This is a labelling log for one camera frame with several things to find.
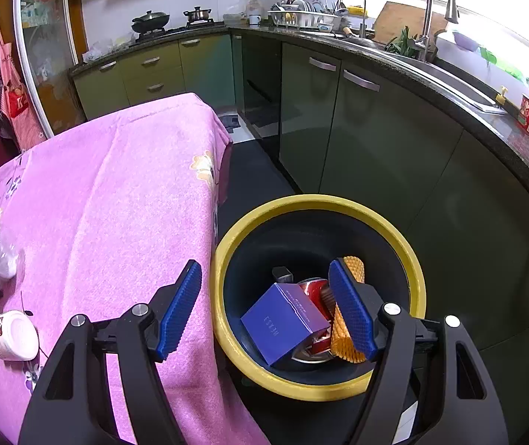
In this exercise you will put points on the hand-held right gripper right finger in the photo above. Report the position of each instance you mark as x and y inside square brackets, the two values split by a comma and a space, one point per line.
[352, 310]

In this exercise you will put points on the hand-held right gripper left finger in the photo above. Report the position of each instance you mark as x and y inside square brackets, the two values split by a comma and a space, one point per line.
[181, 310]

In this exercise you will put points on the orange foam fruit net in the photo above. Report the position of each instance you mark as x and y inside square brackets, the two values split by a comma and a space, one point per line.
[342, 340]

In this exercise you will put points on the red paper noodle bucket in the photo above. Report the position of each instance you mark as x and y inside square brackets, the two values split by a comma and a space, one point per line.
[313, 287]

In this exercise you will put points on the purple cardboard box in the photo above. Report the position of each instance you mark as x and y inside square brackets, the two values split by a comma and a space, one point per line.
[283, 324]

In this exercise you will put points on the small dark tin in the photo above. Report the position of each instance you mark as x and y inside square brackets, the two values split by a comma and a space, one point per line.
[282, 273]

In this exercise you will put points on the yellow rimmed trash bin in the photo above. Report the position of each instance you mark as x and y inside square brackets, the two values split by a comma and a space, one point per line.
[320, 201]

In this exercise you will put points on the white printed yogurt cup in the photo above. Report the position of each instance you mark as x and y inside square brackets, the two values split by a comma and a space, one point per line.
[14, 336]

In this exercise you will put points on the purple floral tablecloth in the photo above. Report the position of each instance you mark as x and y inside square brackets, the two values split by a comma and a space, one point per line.
[107, 218]

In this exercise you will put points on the red checked apron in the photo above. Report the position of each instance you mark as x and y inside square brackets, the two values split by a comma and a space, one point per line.
[18, 102]

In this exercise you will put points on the dark green base cabinet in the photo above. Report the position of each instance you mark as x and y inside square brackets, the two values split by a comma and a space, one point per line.
[385, 148]

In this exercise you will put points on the glass sliding door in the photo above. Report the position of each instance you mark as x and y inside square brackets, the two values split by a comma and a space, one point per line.
[46, 55]

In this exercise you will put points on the dark stone kitchen countertop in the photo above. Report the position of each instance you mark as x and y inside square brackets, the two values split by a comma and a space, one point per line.
[501, 134]

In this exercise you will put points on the crumpled plastic bag on counter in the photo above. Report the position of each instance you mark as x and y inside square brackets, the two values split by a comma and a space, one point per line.
[102, 51]

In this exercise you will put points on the light green base cabinet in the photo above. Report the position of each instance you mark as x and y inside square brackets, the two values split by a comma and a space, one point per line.
[153, 74]

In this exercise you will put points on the steel kitchen sink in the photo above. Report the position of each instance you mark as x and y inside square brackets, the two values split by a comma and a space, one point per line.
[454, 83]

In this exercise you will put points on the small brass tap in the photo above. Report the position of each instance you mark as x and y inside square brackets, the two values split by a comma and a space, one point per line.
[502, 96]

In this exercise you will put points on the green leafy vegetables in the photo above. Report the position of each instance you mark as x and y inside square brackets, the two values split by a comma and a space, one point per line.
[403, 44]

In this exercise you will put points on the black gas stove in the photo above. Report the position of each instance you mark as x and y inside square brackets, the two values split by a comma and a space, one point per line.
[167, 31]

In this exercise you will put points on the small white bowl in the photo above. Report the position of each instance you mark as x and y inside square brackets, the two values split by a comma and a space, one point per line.
[327, 28]

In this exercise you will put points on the black wok with lid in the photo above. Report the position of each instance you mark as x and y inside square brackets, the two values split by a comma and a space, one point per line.
[151, 21]

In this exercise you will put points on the small chrome faucet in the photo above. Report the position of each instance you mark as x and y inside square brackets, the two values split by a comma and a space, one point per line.
[362, 23]

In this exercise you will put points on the green plastic item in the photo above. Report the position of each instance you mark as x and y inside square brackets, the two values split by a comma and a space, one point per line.
[501, 62]

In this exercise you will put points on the purple plastic basket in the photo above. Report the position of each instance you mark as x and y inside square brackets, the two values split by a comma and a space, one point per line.
[468, 41]

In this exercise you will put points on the white dish rack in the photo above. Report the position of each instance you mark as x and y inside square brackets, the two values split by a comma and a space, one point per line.
[301, 19]

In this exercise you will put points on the wooden cutting board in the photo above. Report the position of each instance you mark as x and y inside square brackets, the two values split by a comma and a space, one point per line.
[399, 18]

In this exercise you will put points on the small steel pot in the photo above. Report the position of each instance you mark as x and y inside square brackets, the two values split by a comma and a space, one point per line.
[198, 15]

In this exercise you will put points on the tall chrome kitchen faucet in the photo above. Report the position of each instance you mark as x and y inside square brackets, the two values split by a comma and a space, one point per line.
[427, 23]

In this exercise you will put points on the white enamel mug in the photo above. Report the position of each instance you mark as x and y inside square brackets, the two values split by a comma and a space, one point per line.
[254, 21]

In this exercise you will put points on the yellow cloth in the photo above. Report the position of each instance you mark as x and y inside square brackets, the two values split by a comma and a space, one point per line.
[357, 10]

